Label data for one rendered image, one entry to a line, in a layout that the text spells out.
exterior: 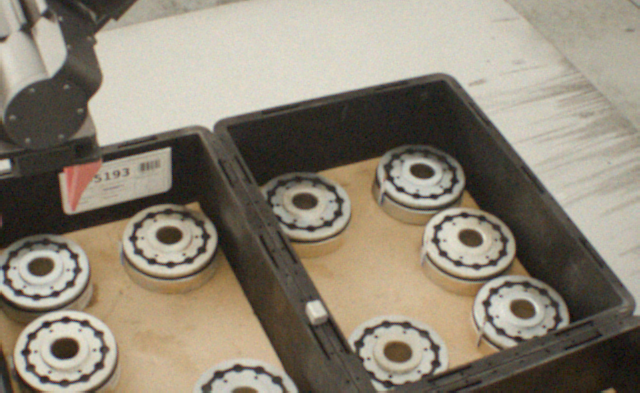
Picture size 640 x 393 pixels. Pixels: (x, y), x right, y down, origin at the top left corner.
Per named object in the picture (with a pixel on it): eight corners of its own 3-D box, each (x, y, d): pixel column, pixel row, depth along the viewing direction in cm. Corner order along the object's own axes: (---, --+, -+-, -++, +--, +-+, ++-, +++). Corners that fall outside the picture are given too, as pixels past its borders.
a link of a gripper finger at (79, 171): (107, 229, 80) (102, 140, 74) (23, 247, 77) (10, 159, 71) (87, 174, 84) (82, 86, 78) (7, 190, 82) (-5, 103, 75)
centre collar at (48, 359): (35, 338, 94) (34, 334, 94) (83, 326, 96) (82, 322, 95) (46, 377, 91) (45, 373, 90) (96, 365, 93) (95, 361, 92)
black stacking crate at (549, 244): (208, 202, 118) (209, 125, 110) (433, 146, 128) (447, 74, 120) (356, 478, 92) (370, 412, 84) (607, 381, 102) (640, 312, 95)
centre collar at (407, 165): (391, 168, 117) (392, 164, 116) (425, 155, 119) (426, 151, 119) (416, 194, 114) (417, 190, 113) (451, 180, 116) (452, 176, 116)
